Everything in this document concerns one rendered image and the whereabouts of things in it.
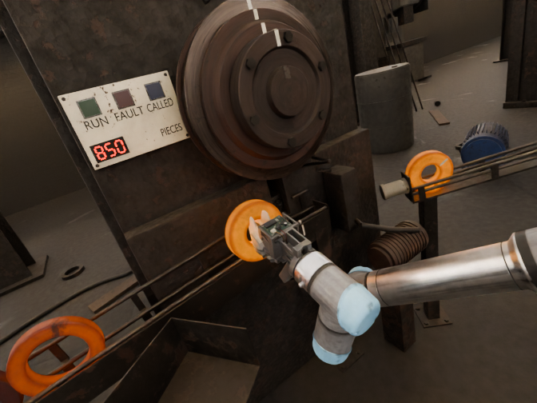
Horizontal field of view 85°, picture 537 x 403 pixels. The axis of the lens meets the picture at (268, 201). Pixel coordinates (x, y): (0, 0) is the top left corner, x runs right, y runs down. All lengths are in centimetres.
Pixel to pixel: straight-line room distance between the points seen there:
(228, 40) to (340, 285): 59
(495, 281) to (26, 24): 101
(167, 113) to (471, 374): 137
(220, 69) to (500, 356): 140
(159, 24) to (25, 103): 602
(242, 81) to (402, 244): 77
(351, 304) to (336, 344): 11
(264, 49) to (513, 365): 137
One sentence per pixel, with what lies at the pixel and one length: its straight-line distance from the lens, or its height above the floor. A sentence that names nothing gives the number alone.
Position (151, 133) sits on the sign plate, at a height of 110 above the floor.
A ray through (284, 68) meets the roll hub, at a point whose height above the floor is 117.
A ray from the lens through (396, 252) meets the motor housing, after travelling 113.
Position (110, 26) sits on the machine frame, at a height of 136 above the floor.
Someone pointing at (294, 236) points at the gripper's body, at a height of 86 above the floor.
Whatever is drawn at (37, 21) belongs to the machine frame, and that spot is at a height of 139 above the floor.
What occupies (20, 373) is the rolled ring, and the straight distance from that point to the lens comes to 92.
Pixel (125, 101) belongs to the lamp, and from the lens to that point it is 85.
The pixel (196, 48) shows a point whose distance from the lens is 78.
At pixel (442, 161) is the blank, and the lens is 121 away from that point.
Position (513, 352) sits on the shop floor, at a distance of 156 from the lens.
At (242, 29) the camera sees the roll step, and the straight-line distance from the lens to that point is 80.
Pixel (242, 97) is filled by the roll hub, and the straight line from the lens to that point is 71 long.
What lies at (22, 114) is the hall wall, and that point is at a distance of 686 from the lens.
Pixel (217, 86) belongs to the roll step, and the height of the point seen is 117.
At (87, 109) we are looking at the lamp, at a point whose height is 120.
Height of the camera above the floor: 117
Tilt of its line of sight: 23 degrees down
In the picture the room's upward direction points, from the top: 15 degrees counter-clockwise
